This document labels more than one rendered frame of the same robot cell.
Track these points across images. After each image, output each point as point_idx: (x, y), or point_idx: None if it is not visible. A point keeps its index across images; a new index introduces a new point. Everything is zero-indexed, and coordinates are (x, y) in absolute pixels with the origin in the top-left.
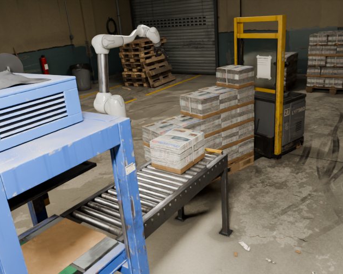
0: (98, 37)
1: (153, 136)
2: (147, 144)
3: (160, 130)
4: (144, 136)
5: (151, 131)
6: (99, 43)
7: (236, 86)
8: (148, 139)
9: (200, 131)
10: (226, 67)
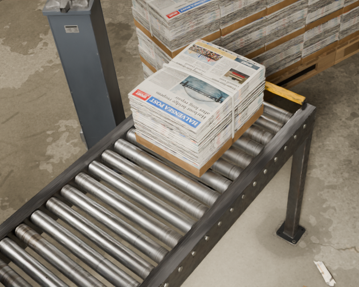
0: None
1: (154, 18)
2: (142, 28)
3: (170, 5)
4: (135, 9)
5: (148, 5)
6: None
7: None
8: (145, 21)
9: (261, 0)
10: None
